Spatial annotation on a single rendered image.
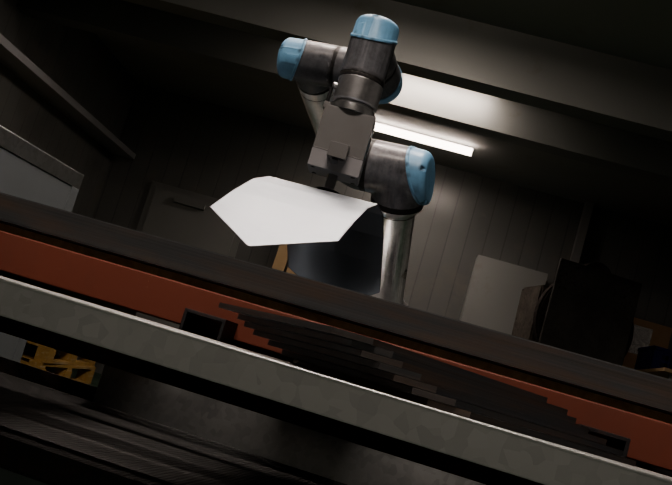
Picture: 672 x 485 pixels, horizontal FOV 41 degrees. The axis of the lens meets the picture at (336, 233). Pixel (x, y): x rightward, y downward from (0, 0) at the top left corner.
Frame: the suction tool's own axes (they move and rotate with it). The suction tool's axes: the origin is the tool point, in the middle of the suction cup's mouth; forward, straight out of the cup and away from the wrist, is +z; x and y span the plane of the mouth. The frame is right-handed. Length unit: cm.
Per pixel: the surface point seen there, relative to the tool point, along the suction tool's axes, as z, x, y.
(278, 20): -184, 435, -100
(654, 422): 20, -44, 44
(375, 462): 40, 39, 21
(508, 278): -109, 784, 141
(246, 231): 11.3, -29.7, -6.1
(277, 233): 10.3, -28.5, -2.4
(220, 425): 42, 44, -11
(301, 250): 6.0, 21.3, -3.3
